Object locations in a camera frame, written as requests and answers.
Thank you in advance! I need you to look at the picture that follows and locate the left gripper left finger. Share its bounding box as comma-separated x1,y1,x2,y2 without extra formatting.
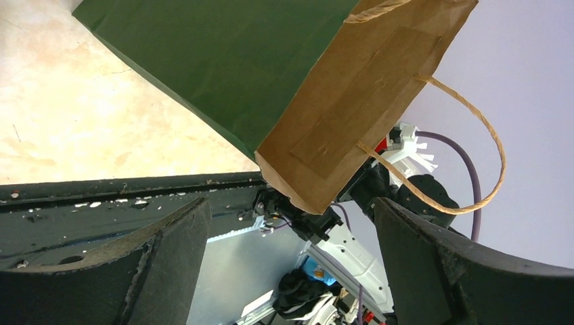
1,198,212,324

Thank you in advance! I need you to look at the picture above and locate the green brown paper bag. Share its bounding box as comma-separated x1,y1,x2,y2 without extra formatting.
72,0,484,215

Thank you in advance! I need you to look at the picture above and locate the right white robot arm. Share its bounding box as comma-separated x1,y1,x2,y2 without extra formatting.
254,125,481,313

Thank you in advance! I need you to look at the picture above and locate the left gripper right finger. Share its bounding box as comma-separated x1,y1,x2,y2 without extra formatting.
374,198,573,324

